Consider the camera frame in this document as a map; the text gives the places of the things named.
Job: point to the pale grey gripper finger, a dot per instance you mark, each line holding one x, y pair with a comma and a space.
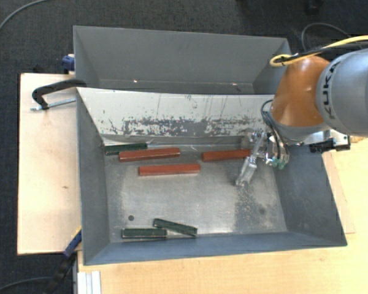
243, 171
250, 172

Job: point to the red-brown flat block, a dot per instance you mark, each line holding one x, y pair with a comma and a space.
169, 169
225, 155
149, 154

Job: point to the grey metal bin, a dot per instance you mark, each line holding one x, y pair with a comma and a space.
184, 194

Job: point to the dark green flat block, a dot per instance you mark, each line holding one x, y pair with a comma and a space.
175, 227
125, 148
144, 233

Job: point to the black cylinder on white bracket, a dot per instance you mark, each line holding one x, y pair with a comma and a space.
328, 147

